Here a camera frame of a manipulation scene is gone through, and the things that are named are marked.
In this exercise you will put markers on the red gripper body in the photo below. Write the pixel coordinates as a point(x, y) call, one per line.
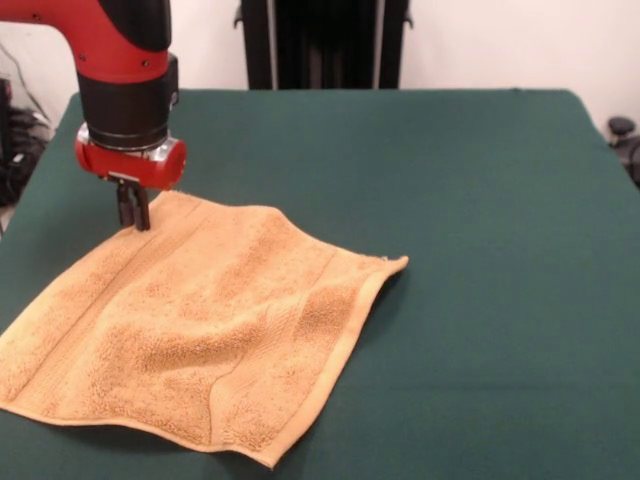
point(135, 167)

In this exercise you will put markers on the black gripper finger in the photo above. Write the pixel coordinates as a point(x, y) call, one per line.
point(141, 210)
point(125, 205)

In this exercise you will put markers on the tan terry towel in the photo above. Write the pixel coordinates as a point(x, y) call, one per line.
point(200, 325)

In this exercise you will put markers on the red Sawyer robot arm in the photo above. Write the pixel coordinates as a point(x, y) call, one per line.
point(120, 65)

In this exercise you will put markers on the black box device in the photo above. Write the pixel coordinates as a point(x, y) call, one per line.
point(4, 115)

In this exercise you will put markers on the black upright stand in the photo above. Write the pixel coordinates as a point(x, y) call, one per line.
point(325, 45)

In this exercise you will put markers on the dark green table cloth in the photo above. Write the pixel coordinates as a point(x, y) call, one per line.
point(475, 300)

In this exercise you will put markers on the black round floor object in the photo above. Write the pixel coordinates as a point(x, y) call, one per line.
point(625, 145)

